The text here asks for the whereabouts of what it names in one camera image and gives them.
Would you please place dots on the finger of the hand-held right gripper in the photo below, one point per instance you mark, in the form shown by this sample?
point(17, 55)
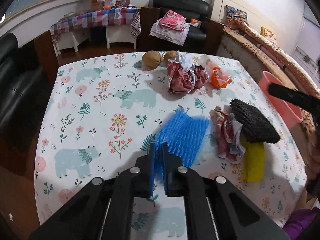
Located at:
point(290, 96)

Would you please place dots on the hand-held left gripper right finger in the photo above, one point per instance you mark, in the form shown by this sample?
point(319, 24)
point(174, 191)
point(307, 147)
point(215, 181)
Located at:
point(164, 170)

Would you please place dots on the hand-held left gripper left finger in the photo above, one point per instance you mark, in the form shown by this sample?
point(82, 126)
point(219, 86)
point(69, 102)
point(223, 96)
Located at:
point(151, 170)

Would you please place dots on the pink plastic bucket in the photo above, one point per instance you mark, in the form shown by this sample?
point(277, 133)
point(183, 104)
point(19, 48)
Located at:
point(287, 111)

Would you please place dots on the blue foam net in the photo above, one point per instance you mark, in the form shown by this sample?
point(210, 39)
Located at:
point(182, 135)

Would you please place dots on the black foam net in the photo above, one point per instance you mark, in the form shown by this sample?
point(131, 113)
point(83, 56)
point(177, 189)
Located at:
point(255, 122)

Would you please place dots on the lilac wardrobe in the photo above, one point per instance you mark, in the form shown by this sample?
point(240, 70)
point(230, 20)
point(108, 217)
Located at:
point(307, 55)

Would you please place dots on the yellow flower pillow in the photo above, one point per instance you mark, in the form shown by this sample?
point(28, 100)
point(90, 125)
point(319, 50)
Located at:
point(268, 32)

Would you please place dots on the small crumpled patterned paper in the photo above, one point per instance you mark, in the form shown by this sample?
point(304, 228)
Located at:
point(227, 137)

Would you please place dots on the orange plastic wrapper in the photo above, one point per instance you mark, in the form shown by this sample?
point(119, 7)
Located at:
point(220, 77)

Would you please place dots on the quilted mattress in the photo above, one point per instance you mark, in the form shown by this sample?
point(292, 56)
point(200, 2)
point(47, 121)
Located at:
point(232, 50)

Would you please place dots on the yellow foam net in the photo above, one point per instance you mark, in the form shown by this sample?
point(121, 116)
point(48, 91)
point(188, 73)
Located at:
point(253, 162)

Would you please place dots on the large crumpled red paper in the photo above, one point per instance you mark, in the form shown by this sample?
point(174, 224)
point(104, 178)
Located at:
point(185, 76)

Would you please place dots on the colourful printed pillow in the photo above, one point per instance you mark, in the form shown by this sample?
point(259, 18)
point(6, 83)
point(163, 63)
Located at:
point(236, 15)

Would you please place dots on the white bed headboard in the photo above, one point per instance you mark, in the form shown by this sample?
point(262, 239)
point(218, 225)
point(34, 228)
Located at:
point(252, 2)

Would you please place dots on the brown walnut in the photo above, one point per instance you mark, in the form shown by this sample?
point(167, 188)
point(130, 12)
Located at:
point(170, 56)
point(152, 58)

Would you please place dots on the small orange box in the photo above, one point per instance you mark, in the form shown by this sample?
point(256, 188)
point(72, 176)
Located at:
point(195, 22)

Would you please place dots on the person's purple clothing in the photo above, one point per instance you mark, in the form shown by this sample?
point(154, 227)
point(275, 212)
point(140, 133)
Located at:
point(300, 222)

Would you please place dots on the white printed cloth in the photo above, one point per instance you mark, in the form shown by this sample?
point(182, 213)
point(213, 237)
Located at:
point(170, 36)

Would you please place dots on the white side table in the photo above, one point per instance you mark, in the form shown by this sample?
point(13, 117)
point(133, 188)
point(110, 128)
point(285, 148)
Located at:
point(120, 36)
point(70, 38)

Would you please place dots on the pink folded blanket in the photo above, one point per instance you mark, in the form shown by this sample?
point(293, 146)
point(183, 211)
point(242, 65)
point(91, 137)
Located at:
point(172, 21)

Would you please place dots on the black leather armchair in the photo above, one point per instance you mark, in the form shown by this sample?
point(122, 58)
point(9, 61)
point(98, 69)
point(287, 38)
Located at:
point(180, 5)

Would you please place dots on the white paper scrap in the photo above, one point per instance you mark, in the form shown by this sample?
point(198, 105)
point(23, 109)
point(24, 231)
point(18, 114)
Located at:
point(10, 216)

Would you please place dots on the black leather sofa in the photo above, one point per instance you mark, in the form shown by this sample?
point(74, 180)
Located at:
point(15, 92)

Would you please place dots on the checkered tablecloth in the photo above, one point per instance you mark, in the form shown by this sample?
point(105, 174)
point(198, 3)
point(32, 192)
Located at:
point(100, 18)

